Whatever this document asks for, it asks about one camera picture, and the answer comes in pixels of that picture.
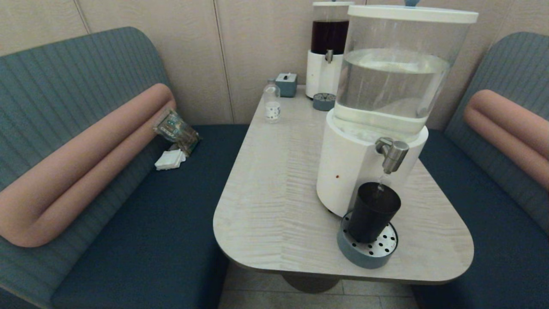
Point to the black plastic cup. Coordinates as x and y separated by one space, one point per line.
373 210

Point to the silver metal dispenser tap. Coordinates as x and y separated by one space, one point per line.
395 153

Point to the small clear plastic bottle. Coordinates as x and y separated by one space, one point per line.
272 107

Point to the small blue box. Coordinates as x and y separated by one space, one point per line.
286 86

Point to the small blue drip tray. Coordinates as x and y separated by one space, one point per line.
324 103

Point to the large clear water dispenser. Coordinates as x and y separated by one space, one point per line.
356 163

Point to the small dark drink dispenser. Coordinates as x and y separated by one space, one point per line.
321 77

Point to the green snack packet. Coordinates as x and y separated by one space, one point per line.
176 131

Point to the white paper napkins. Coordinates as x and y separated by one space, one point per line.
169 160

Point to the small dark dispenser tap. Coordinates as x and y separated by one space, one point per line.
329 56

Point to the large blue perforated drip tray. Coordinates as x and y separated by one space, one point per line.
377 255

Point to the pink bolster beside snack packet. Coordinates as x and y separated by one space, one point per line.
85 167

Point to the teal bench with snack packet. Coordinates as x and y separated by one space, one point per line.
64 77

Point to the teal upholstered empty bench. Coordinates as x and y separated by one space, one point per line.
514 68

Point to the dark table pedestal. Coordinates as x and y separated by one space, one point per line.
311 283

